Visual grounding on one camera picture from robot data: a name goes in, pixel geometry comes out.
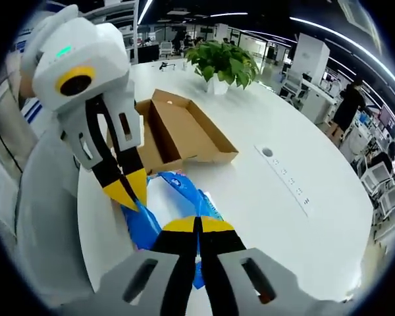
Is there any white square column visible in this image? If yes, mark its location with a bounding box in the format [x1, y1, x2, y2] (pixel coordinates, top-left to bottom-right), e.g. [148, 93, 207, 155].
[292, 32, 330, 80]

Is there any white mesh office chair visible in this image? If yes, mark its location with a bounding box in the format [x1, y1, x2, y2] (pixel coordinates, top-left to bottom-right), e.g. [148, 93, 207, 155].
[361, 161, 395, 211]
[279, 70, 303, 99]

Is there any grey office chair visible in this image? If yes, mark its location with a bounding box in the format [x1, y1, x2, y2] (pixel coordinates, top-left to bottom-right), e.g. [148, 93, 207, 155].
[14, 131, 99, 297]

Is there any brown cardboard shoe box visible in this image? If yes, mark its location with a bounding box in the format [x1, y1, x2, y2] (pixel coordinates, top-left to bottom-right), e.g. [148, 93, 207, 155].
[107, 88, 240, 175]

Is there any purple wall screen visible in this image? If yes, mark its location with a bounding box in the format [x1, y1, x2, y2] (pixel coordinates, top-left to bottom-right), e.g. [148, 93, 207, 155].
[378, 105, 395, 126]

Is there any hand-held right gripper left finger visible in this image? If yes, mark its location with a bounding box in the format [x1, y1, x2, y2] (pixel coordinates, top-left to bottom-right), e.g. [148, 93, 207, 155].
[82, 216, 200, 316]

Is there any long ceiling light strip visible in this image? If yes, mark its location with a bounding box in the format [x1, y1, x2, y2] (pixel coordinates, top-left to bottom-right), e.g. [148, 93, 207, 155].
[138, 0, 154, 24]
[289, 16, 395, 93]

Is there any person's beige shirt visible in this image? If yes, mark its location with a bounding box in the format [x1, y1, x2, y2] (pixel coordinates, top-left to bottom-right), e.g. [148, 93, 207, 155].
[0, 75, 37, 185]

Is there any ceiling air conditioner vent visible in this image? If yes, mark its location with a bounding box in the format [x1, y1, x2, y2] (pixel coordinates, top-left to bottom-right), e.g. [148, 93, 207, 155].
[337, 0, 379, 37]

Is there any white table socket strip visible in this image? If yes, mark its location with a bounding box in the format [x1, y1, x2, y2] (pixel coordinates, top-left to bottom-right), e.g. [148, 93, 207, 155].
[253, 144, 312, 218]

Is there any green plant in white pot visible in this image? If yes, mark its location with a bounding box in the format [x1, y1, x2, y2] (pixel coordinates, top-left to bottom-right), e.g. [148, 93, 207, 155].
[184, 39, 260, 96]

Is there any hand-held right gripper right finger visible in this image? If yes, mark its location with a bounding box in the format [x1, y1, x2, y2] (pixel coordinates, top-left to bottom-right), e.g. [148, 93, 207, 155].
[199, 216, 350, 316]

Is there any blue wet wipes pack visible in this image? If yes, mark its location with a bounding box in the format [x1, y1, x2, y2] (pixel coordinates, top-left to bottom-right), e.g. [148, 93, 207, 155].
[120, 169, 225, 290]

